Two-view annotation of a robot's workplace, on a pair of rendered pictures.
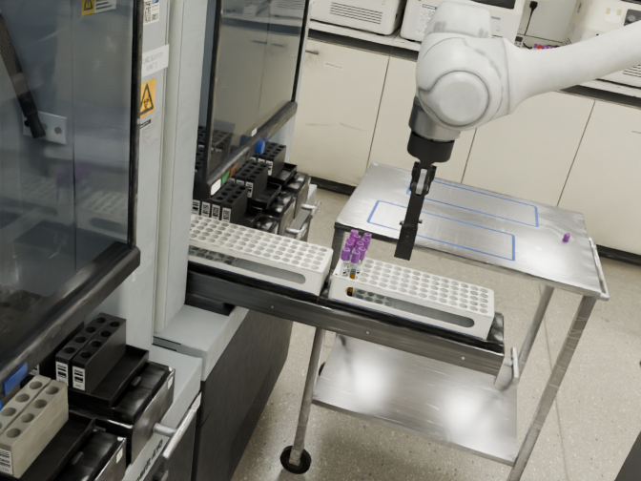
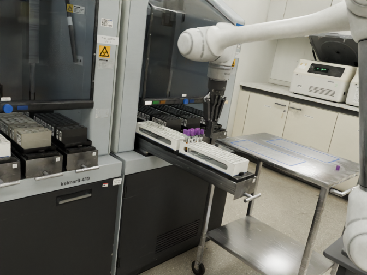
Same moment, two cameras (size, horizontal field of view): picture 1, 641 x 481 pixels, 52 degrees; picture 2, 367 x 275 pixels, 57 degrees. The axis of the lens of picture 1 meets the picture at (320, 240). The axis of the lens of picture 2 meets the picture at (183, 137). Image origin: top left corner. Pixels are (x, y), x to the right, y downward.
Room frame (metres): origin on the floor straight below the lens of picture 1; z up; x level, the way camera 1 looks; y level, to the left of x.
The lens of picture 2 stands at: (-0.10, -0.83, 1.28)
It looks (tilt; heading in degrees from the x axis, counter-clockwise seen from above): 16 degrees down; 35
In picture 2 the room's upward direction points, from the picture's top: 8 degrees clockwise
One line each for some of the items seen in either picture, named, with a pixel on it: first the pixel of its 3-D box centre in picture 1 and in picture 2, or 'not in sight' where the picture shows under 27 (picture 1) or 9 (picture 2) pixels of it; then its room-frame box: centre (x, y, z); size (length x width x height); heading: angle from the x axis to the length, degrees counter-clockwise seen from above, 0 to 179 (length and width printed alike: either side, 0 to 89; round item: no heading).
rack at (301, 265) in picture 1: (252, 255); (161, 135); (1.10, 0.13, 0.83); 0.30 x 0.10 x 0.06; 82
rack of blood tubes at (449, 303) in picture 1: (410, 296); (212, 157); (1.05, -0.19, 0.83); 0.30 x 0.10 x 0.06; 82
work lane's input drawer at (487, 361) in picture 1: (337, 302); (187, 159); (1.07, -0.05, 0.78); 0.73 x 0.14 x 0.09; 82
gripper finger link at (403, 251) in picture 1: (405, 240); (209, 129); (1.05, -0.15, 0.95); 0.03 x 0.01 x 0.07; 81
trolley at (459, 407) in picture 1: (432, 345); (274, 225); (1.52, -0.37, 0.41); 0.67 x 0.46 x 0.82; 79
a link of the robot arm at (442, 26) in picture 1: (454, 52); (221, 43); (1.04, -0.15, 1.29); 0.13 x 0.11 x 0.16; 177
